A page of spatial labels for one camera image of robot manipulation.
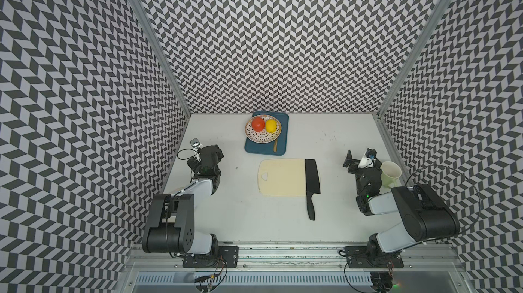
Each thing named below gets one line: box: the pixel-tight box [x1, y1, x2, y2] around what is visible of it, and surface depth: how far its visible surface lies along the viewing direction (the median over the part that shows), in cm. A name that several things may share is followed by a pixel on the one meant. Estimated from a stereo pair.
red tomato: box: [251, 116, 266, 133], surface depth 111 cm
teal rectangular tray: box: [244, 111, 290, 157], surface depth 107 cm
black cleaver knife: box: [305, 158, 321, 221], surface depth 93 cm
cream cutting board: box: [257, 158, 307, 197], surface depth 96 cm
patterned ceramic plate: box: [244, 114, 282, 144], surface depth 110 cm
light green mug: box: [380, 160, 402, 189], surface depth 86 cm
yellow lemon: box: [265, 118, 278, 133], surface depth 110 cm
